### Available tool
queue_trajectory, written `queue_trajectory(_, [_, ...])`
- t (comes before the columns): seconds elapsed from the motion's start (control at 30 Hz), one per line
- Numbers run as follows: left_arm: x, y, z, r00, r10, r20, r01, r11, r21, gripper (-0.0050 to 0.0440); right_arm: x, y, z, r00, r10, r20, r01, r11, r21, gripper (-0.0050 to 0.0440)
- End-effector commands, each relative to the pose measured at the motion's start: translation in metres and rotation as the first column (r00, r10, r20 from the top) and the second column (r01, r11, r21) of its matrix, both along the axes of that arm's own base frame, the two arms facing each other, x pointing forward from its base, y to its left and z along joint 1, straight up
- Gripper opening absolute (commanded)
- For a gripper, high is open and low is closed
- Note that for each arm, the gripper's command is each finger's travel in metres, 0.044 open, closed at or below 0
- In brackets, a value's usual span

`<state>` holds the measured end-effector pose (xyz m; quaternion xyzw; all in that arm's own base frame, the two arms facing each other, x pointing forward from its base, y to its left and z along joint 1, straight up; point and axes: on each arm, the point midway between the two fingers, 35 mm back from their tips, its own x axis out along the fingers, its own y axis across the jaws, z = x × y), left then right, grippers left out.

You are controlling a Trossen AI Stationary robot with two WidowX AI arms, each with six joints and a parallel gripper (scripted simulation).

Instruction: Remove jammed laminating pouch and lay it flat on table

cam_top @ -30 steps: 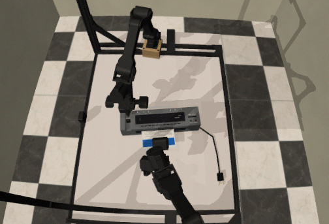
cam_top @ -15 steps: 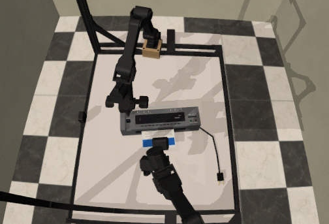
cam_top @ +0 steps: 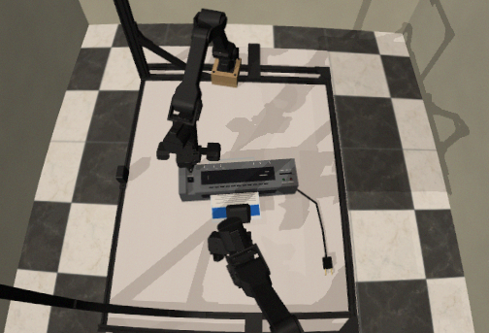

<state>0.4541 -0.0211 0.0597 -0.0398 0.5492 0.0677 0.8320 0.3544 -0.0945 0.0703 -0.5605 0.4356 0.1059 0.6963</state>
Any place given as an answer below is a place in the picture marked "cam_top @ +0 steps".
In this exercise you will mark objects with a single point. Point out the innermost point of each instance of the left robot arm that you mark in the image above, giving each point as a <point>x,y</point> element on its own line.
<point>187,98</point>

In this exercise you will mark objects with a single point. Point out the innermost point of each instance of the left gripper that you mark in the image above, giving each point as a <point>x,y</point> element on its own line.
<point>212,151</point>

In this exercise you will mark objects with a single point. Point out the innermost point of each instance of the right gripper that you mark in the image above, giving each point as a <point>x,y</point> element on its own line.
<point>242,211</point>

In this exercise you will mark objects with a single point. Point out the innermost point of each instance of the white laminated sheet with blue panel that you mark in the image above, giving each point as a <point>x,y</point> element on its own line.
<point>219,202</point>

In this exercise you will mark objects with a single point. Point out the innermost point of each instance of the dark grey laminator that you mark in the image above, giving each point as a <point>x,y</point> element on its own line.
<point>242,177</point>

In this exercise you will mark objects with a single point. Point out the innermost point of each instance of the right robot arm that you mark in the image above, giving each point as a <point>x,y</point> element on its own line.
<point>252,276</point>

